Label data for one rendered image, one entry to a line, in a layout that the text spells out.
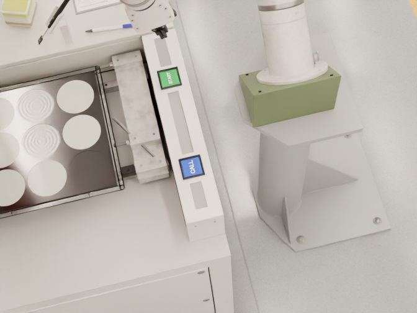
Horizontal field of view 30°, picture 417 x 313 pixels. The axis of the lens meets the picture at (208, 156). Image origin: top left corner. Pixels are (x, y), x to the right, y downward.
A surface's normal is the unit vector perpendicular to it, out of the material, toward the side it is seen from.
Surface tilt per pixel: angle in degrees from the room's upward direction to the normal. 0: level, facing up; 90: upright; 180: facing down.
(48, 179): 0
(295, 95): 90
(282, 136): 0
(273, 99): 90
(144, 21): 90
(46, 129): 0
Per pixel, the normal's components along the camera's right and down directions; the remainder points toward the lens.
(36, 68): 0.23, 0.88
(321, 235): -0.04, -0.41
